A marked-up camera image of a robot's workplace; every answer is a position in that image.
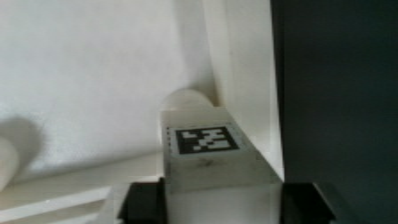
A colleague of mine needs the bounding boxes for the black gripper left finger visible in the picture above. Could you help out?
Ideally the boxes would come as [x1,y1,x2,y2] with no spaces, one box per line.
[117,182,167,224]

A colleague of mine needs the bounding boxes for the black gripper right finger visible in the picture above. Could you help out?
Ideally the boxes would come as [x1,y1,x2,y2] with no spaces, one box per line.
[281,183,336,224]

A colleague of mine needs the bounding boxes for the white table leg with tag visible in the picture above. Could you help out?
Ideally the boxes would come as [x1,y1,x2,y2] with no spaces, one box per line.
[157,106,285,224]

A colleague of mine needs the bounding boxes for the white square tabletop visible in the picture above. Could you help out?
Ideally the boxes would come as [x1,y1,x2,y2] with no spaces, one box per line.
[0,0,285,224]

